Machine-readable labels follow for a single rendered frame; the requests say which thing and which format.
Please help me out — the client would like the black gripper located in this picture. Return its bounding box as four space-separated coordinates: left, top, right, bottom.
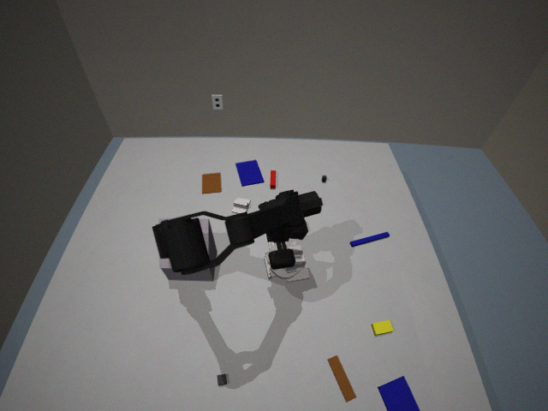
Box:
266 229 295 270

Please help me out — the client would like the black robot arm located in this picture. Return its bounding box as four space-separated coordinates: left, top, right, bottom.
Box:
152 189 323 275

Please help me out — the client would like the blue flat bar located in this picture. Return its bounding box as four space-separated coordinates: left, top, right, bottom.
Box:
349 232 390 247

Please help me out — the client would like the red rectangular block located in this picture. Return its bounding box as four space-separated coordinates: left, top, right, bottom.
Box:
270 170 276 189

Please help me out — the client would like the brown flat bar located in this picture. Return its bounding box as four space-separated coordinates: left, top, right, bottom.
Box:
328 355 356 402

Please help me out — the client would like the yellow rectangular block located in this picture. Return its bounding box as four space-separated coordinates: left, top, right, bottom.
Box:
371 320 393 336

